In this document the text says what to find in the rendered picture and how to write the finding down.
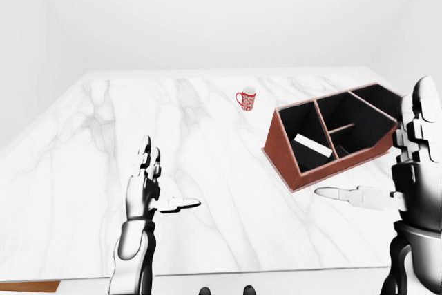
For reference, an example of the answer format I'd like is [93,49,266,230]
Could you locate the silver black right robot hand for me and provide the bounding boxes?
[314,75,442,232]

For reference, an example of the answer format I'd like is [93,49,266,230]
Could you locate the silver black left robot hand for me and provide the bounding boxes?
[124,135,202,222]

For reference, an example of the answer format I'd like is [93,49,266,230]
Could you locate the red-brown desk caddy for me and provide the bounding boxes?
[261,82,405,194]

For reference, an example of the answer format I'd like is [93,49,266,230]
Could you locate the black book with white pages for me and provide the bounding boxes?
[289,133,335,172]

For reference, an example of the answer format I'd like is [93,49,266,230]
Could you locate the brown wooden strip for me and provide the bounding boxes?
[0,280,61,293]

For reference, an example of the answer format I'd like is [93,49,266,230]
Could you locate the red white patterned mug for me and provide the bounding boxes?
[235,86,258,113]

